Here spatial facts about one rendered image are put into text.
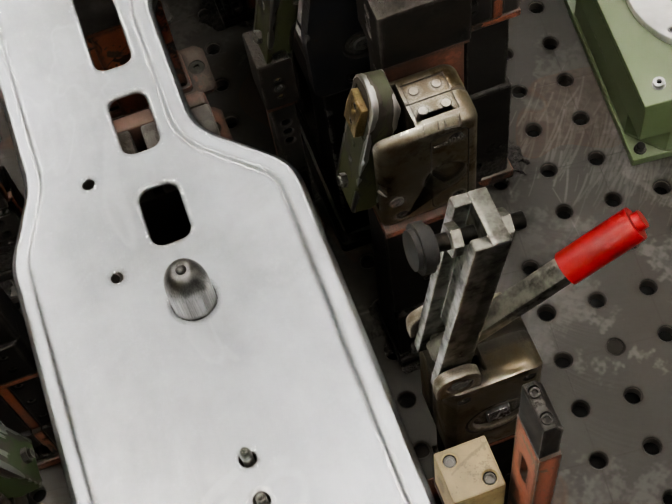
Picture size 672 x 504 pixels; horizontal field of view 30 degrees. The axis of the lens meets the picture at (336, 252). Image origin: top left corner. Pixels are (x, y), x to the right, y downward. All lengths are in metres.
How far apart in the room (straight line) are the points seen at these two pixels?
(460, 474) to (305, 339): 0.17
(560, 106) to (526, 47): 0.08
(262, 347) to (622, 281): 0.46
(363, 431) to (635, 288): 0.45
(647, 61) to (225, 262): 0.51
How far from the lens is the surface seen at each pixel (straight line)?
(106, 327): 0.90
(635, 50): 1.24
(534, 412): 0.63
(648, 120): 1.23
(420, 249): 0.65
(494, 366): 0.80
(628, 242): 0.74
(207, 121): 0.98
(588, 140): 1.30
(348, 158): 0.91
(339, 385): 0.85
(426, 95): 0.88
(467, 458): 0.76
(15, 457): 0.87
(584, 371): 1.18
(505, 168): 1.26
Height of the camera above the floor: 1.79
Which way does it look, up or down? 62 degrees down
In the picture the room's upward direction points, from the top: 11 degrees counter-clockwise
